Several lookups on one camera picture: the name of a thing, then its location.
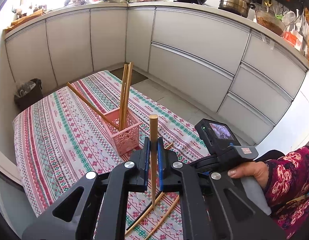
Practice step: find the stainless steel steamer pot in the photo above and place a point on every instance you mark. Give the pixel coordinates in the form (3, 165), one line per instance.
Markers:
(238, 7)

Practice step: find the dark trash bin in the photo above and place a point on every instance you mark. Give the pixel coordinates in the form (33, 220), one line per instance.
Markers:
(28, 94)

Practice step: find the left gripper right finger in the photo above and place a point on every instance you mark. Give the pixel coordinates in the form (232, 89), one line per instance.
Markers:
(168, 180)

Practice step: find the leaning wooden chopstick in basket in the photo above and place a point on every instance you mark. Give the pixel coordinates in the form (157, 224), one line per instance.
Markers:
(105, 118)

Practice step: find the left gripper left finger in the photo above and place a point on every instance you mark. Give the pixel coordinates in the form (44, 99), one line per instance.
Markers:
(138, 182)

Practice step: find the pink lattice utensil basket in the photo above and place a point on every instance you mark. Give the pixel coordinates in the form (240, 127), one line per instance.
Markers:
(127, 139)

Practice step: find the floral sleeve right forearm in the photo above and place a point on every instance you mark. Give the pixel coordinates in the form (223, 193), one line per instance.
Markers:
(288, 181)

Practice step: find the black chopstick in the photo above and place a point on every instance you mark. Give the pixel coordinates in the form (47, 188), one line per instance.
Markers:
(157, 199)

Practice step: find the patterned striped tablecloth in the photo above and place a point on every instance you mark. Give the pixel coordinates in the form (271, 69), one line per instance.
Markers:
(60, 138)

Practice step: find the wooden chopstick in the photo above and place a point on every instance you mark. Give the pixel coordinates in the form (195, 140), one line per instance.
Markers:
(153, 119)
(122, 95)
(163, 218)
(105, 118)
(144, 214)
(126, 98)

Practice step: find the glass bowl with food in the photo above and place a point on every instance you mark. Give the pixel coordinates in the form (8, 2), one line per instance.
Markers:
(270, 22)

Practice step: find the person's right hand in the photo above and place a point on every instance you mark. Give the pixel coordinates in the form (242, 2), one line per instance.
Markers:
(258, 170)

